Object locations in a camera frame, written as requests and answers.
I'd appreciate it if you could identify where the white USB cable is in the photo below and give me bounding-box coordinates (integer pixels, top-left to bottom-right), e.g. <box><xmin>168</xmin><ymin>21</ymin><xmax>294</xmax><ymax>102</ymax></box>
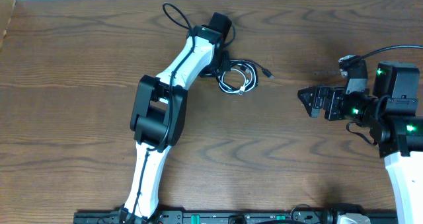
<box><xmin>218</xmin><ymin>67</ymin><xmax>258</xmax><ymax>96</ymax></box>

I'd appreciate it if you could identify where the black USB cable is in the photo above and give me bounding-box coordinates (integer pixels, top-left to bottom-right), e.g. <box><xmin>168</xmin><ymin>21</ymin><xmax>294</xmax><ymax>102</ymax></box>
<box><xmin>216</xmin><ymin>59</ymin><xmax>275</xmax><ymax>94</ymax></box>

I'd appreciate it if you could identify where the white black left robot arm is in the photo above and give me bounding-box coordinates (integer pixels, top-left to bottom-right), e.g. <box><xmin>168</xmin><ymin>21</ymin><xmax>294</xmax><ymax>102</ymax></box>
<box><xmin>119</xmin><ymin>13</ymin><xmax>232</xmax><ymax>223</ymax></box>

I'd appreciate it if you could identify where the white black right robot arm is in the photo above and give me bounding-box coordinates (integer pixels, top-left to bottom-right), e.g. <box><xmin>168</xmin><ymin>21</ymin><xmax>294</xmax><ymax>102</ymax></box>
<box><xmin>297</xmin><ymin>56</ymin><xmax>422</xmax><ymax>223</ymax></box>

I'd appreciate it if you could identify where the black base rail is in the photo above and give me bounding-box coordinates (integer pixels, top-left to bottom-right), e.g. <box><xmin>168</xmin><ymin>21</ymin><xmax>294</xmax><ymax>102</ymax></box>
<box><xmin>73</xmin><ymin>209</ymin><xmax>399</xmax><ymax>224</ymax></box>

